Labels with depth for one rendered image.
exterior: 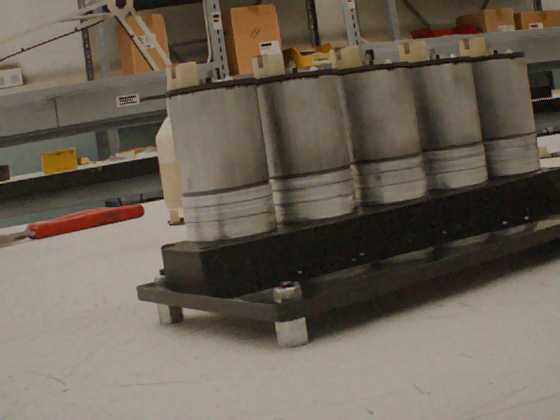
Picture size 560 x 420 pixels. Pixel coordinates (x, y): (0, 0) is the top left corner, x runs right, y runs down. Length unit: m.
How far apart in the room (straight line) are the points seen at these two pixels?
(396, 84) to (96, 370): 0.13
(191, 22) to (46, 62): 0.75
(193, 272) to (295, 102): 0.06
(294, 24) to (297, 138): 4.82
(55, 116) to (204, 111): 2.37
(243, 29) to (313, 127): 4.29
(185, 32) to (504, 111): 4.61
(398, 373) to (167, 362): 0.06
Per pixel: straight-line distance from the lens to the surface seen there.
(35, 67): 4.78
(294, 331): 0.22
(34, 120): 2.62
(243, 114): 0.26
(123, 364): 0.23
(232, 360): 0.22
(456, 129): 0.31
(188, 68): 0.26
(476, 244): 0.26
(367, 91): 0.29
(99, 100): 2.64
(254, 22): 4.58
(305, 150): 0.27
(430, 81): 0.31
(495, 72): 0.33
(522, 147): 0.33
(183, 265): 0.26
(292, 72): 0.28
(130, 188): 2.72
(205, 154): 0.26
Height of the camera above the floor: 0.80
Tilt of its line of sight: 5 degrees down
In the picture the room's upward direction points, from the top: 8 degrees counter-clockwise
